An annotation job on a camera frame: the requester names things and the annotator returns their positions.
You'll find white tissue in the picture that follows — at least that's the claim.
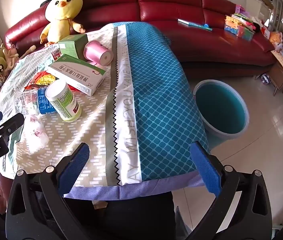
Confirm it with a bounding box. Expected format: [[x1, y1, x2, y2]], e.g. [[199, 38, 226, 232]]
[[22, 115, 49, 154]]

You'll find red leather sofa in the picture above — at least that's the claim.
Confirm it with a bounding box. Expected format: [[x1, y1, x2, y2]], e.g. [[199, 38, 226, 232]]
[[4, 0, 278, 79]]

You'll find yellow chick plush toy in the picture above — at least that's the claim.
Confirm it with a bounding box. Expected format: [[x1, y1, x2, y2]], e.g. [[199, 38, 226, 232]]
[[40, 0, 86, 47]]

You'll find colourful toy stack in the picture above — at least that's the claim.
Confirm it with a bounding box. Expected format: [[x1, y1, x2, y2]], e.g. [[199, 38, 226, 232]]
[[224, 4, 256, 41]]

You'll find patterned blue beige tablecloth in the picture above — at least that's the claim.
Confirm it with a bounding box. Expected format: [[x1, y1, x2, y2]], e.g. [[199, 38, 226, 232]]
[[0, 22, 208, 200]]

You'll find white green lidded jar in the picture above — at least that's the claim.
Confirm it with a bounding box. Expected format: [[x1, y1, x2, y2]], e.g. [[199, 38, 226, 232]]
[[45, 79, 81, 122]]

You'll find blue grey trash bucket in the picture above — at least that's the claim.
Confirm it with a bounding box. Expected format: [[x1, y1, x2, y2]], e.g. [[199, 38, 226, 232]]
[[193, 80, 250, 150]]

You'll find small striped ball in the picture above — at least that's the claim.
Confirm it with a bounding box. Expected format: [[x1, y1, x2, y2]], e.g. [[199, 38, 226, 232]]
[[261, 74, 271, 85]]

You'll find pink paper cup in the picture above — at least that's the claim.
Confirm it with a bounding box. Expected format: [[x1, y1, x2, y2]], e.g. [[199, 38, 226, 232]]
[[84, 41, 114, 67]]

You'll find red yellow snack bag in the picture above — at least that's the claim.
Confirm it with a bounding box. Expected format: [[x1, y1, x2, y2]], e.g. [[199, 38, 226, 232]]
[[24, 70, 77, 92]]

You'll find green cardboard box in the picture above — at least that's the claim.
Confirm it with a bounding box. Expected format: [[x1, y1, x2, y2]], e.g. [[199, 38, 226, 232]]
[[58, 34, 88, 61]]

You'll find wooden side cabinet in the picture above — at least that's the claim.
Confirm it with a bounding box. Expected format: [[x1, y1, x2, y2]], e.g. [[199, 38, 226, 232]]
[[267, 62, 283, 96]]

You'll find white green medicine box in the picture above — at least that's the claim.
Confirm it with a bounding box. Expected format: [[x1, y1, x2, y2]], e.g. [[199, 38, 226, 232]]
[[46, 54, 106, 96]]

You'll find person's left hand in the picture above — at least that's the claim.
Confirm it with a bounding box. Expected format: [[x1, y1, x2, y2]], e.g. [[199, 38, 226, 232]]
[[0, 173, 13, 214]]

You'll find clear plastic water bottle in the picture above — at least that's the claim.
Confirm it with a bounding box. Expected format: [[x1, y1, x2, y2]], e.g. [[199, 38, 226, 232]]
[[14, 87, 56, 115]]

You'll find blue book on sofa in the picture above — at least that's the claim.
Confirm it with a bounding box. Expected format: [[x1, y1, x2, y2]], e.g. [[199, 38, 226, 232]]
[[177, 18, 212, 31]]

